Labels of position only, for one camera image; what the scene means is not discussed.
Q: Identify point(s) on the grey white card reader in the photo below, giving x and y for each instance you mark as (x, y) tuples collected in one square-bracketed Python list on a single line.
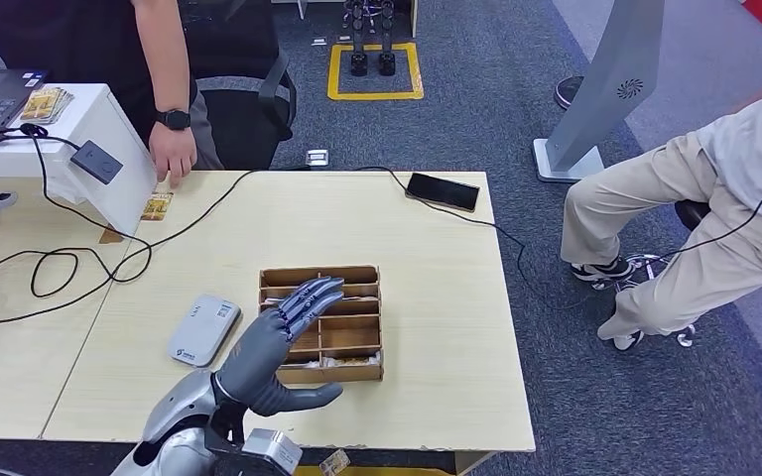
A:
[(203, 332)]

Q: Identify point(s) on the white desk riser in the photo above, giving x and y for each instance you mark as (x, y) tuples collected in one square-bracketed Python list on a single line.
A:
[(92, 125)]

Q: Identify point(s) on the silver floor socket box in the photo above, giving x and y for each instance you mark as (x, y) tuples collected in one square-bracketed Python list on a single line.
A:
[(317, 157)]

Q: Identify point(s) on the wooden card organizer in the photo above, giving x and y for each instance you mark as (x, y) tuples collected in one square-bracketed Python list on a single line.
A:
[(348, 328)]

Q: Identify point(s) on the grey kiosk stand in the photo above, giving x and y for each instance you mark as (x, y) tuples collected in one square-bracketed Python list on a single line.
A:
[(608, 85)]

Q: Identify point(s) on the standing person's left hand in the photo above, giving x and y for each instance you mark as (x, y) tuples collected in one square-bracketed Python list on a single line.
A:
[(172, 154)]

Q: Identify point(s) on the standing person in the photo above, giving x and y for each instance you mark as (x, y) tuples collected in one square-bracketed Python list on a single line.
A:
[(59, 39)]

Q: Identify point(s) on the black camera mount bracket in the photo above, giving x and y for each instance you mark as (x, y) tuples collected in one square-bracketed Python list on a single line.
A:
[(226, 430)]

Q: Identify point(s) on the black stool chrome base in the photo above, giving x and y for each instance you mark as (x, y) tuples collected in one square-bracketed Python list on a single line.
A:
[(690, 215)]

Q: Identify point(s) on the hotel key card autumn print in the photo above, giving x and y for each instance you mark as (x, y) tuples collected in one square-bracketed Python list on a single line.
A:
[(335, 463), (303, 363), (349, 360), (274, 301), (156, 207)]

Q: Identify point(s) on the black wristwatch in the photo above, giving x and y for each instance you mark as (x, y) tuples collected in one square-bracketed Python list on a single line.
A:
[(173, 119)]

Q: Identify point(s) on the seated person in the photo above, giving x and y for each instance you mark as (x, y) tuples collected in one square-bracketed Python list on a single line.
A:
[(683, 177)]

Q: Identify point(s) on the small brown cardboard piece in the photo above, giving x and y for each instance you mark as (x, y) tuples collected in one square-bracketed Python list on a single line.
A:
[(111, 236)]

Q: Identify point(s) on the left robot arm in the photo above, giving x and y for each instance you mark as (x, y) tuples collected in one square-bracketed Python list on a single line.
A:
[(177, 407)]

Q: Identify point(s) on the black smartphone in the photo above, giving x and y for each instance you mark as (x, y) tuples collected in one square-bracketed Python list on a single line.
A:
[(442, 192)]

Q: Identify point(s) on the standing humanoid robot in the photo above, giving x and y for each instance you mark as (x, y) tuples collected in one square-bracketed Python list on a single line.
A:
[(358, 39)]

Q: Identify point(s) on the black office chair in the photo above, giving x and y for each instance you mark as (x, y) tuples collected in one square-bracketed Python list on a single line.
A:
[(243, 118)]

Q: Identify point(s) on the grey computer mouse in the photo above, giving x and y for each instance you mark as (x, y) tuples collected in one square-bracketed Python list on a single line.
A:
[(1, 200)]

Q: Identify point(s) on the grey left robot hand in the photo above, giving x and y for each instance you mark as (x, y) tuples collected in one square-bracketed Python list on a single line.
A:
[(256, 358)]

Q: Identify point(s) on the black usb hub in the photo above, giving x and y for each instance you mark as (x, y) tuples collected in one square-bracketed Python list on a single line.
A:
[(96, 162)]

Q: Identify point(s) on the round black base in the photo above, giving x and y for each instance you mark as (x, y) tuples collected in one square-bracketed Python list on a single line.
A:
[(566, 92)]

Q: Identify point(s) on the standing person's left forearm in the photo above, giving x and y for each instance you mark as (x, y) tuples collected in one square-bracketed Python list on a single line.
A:
[(157, 59)]

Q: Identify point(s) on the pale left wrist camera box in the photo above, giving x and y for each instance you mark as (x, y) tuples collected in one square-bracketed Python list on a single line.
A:
[(272, 450)]

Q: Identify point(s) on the seated person's right forearm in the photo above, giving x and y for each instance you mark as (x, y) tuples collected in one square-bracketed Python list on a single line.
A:
[(752, 97)]

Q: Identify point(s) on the stack of hotel key cards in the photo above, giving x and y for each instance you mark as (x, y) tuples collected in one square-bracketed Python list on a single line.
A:
[(44, 105)]

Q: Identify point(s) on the yellow floor tape square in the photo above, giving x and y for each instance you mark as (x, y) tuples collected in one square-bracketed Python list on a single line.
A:
[(374, 96)]

